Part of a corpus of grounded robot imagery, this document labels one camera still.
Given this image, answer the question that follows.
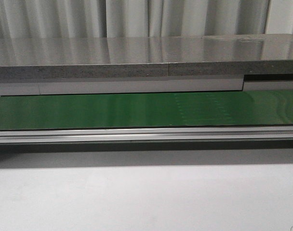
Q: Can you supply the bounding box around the green conveyor belt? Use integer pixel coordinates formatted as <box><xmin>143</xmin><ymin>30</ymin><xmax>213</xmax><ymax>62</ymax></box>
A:
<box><xmin>0</xmin><ymin>90</ymin><xmax>293</xmax><ymax>130</ymax></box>

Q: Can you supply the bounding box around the grey rear workbench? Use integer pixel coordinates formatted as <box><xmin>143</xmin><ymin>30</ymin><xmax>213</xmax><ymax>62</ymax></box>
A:
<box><xmin>0</xmin><ymin>34</ymin><xmax>293</xmax><ymax>96</ymax></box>

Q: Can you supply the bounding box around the grey curtain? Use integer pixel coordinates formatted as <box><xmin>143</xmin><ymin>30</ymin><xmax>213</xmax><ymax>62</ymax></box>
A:
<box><xmin>0</xmin><ymin>0</ymin><xmax>293</xmax><ymax>39</ymax></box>

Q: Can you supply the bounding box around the aluminium conveyor front rail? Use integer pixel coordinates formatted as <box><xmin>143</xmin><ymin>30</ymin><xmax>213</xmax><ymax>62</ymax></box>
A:
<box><xmin>0</xmin><ymin>125</ymin><xmax>293</xmax><ymax>144</ymax></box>

